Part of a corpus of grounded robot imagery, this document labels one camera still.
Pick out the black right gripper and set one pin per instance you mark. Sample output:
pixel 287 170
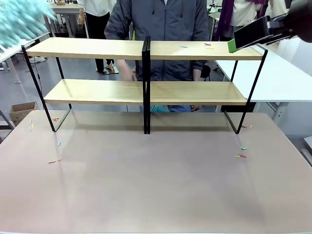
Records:
pixel 302 19

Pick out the teal microfiber duster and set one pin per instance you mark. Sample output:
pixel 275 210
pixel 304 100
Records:
pixel 19 24
pixel 158 108

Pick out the person left forearm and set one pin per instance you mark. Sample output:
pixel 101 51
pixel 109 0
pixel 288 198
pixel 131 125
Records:
pixel 197 70

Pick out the person left hand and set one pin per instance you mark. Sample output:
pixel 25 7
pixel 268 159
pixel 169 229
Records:
pixel 196 107

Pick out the person right hand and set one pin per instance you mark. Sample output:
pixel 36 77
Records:
pixel 129 74

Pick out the person in pale shirt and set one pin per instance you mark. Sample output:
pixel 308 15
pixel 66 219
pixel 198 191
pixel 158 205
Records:
pixel 278 7

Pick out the person in white shirt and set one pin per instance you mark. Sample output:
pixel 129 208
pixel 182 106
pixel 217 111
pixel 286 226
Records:
pixel 241 14

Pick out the large white table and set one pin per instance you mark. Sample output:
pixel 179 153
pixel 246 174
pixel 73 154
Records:
pixel 273 80

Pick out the purple scarf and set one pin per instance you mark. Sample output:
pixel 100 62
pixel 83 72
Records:
pixel 225 17

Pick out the green white device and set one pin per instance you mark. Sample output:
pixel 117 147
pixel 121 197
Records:
pixel 215 9

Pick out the black chair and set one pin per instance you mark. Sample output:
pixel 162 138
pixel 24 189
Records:
pixel 207 72

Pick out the person in gray jacket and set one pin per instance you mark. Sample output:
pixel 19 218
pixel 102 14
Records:
pixel 168 24

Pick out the wooden black-framed shelf unit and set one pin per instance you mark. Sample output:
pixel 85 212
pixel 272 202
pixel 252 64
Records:
pixel 175 96
pixel 85 95

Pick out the white furniture edge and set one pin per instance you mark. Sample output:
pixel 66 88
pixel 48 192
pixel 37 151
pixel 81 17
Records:
pixel 307 148

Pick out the person in black pants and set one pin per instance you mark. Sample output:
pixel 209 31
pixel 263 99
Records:
pixel 95 26

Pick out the background white desk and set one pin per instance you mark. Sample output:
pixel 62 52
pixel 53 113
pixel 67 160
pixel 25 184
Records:
pixel 65 9

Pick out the white sneakers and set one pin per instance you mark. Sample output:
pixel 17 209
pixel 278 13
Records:
pixel 39 59

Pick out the brown cardboard box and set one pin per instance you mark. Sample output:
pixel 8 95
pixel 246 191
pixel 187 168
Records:
pixel 22 114

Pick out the white table with legs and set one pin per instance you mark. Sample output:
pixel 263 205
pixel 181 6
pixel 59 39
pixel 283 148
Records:
pixel 9 55

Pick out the metal floor base plate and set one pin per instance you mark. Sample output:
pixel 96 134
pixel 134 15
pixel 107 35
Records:
pixel 111 70

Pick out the black metal frame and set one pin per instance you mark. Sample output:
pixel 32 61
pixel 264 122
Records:
pixel 3 122

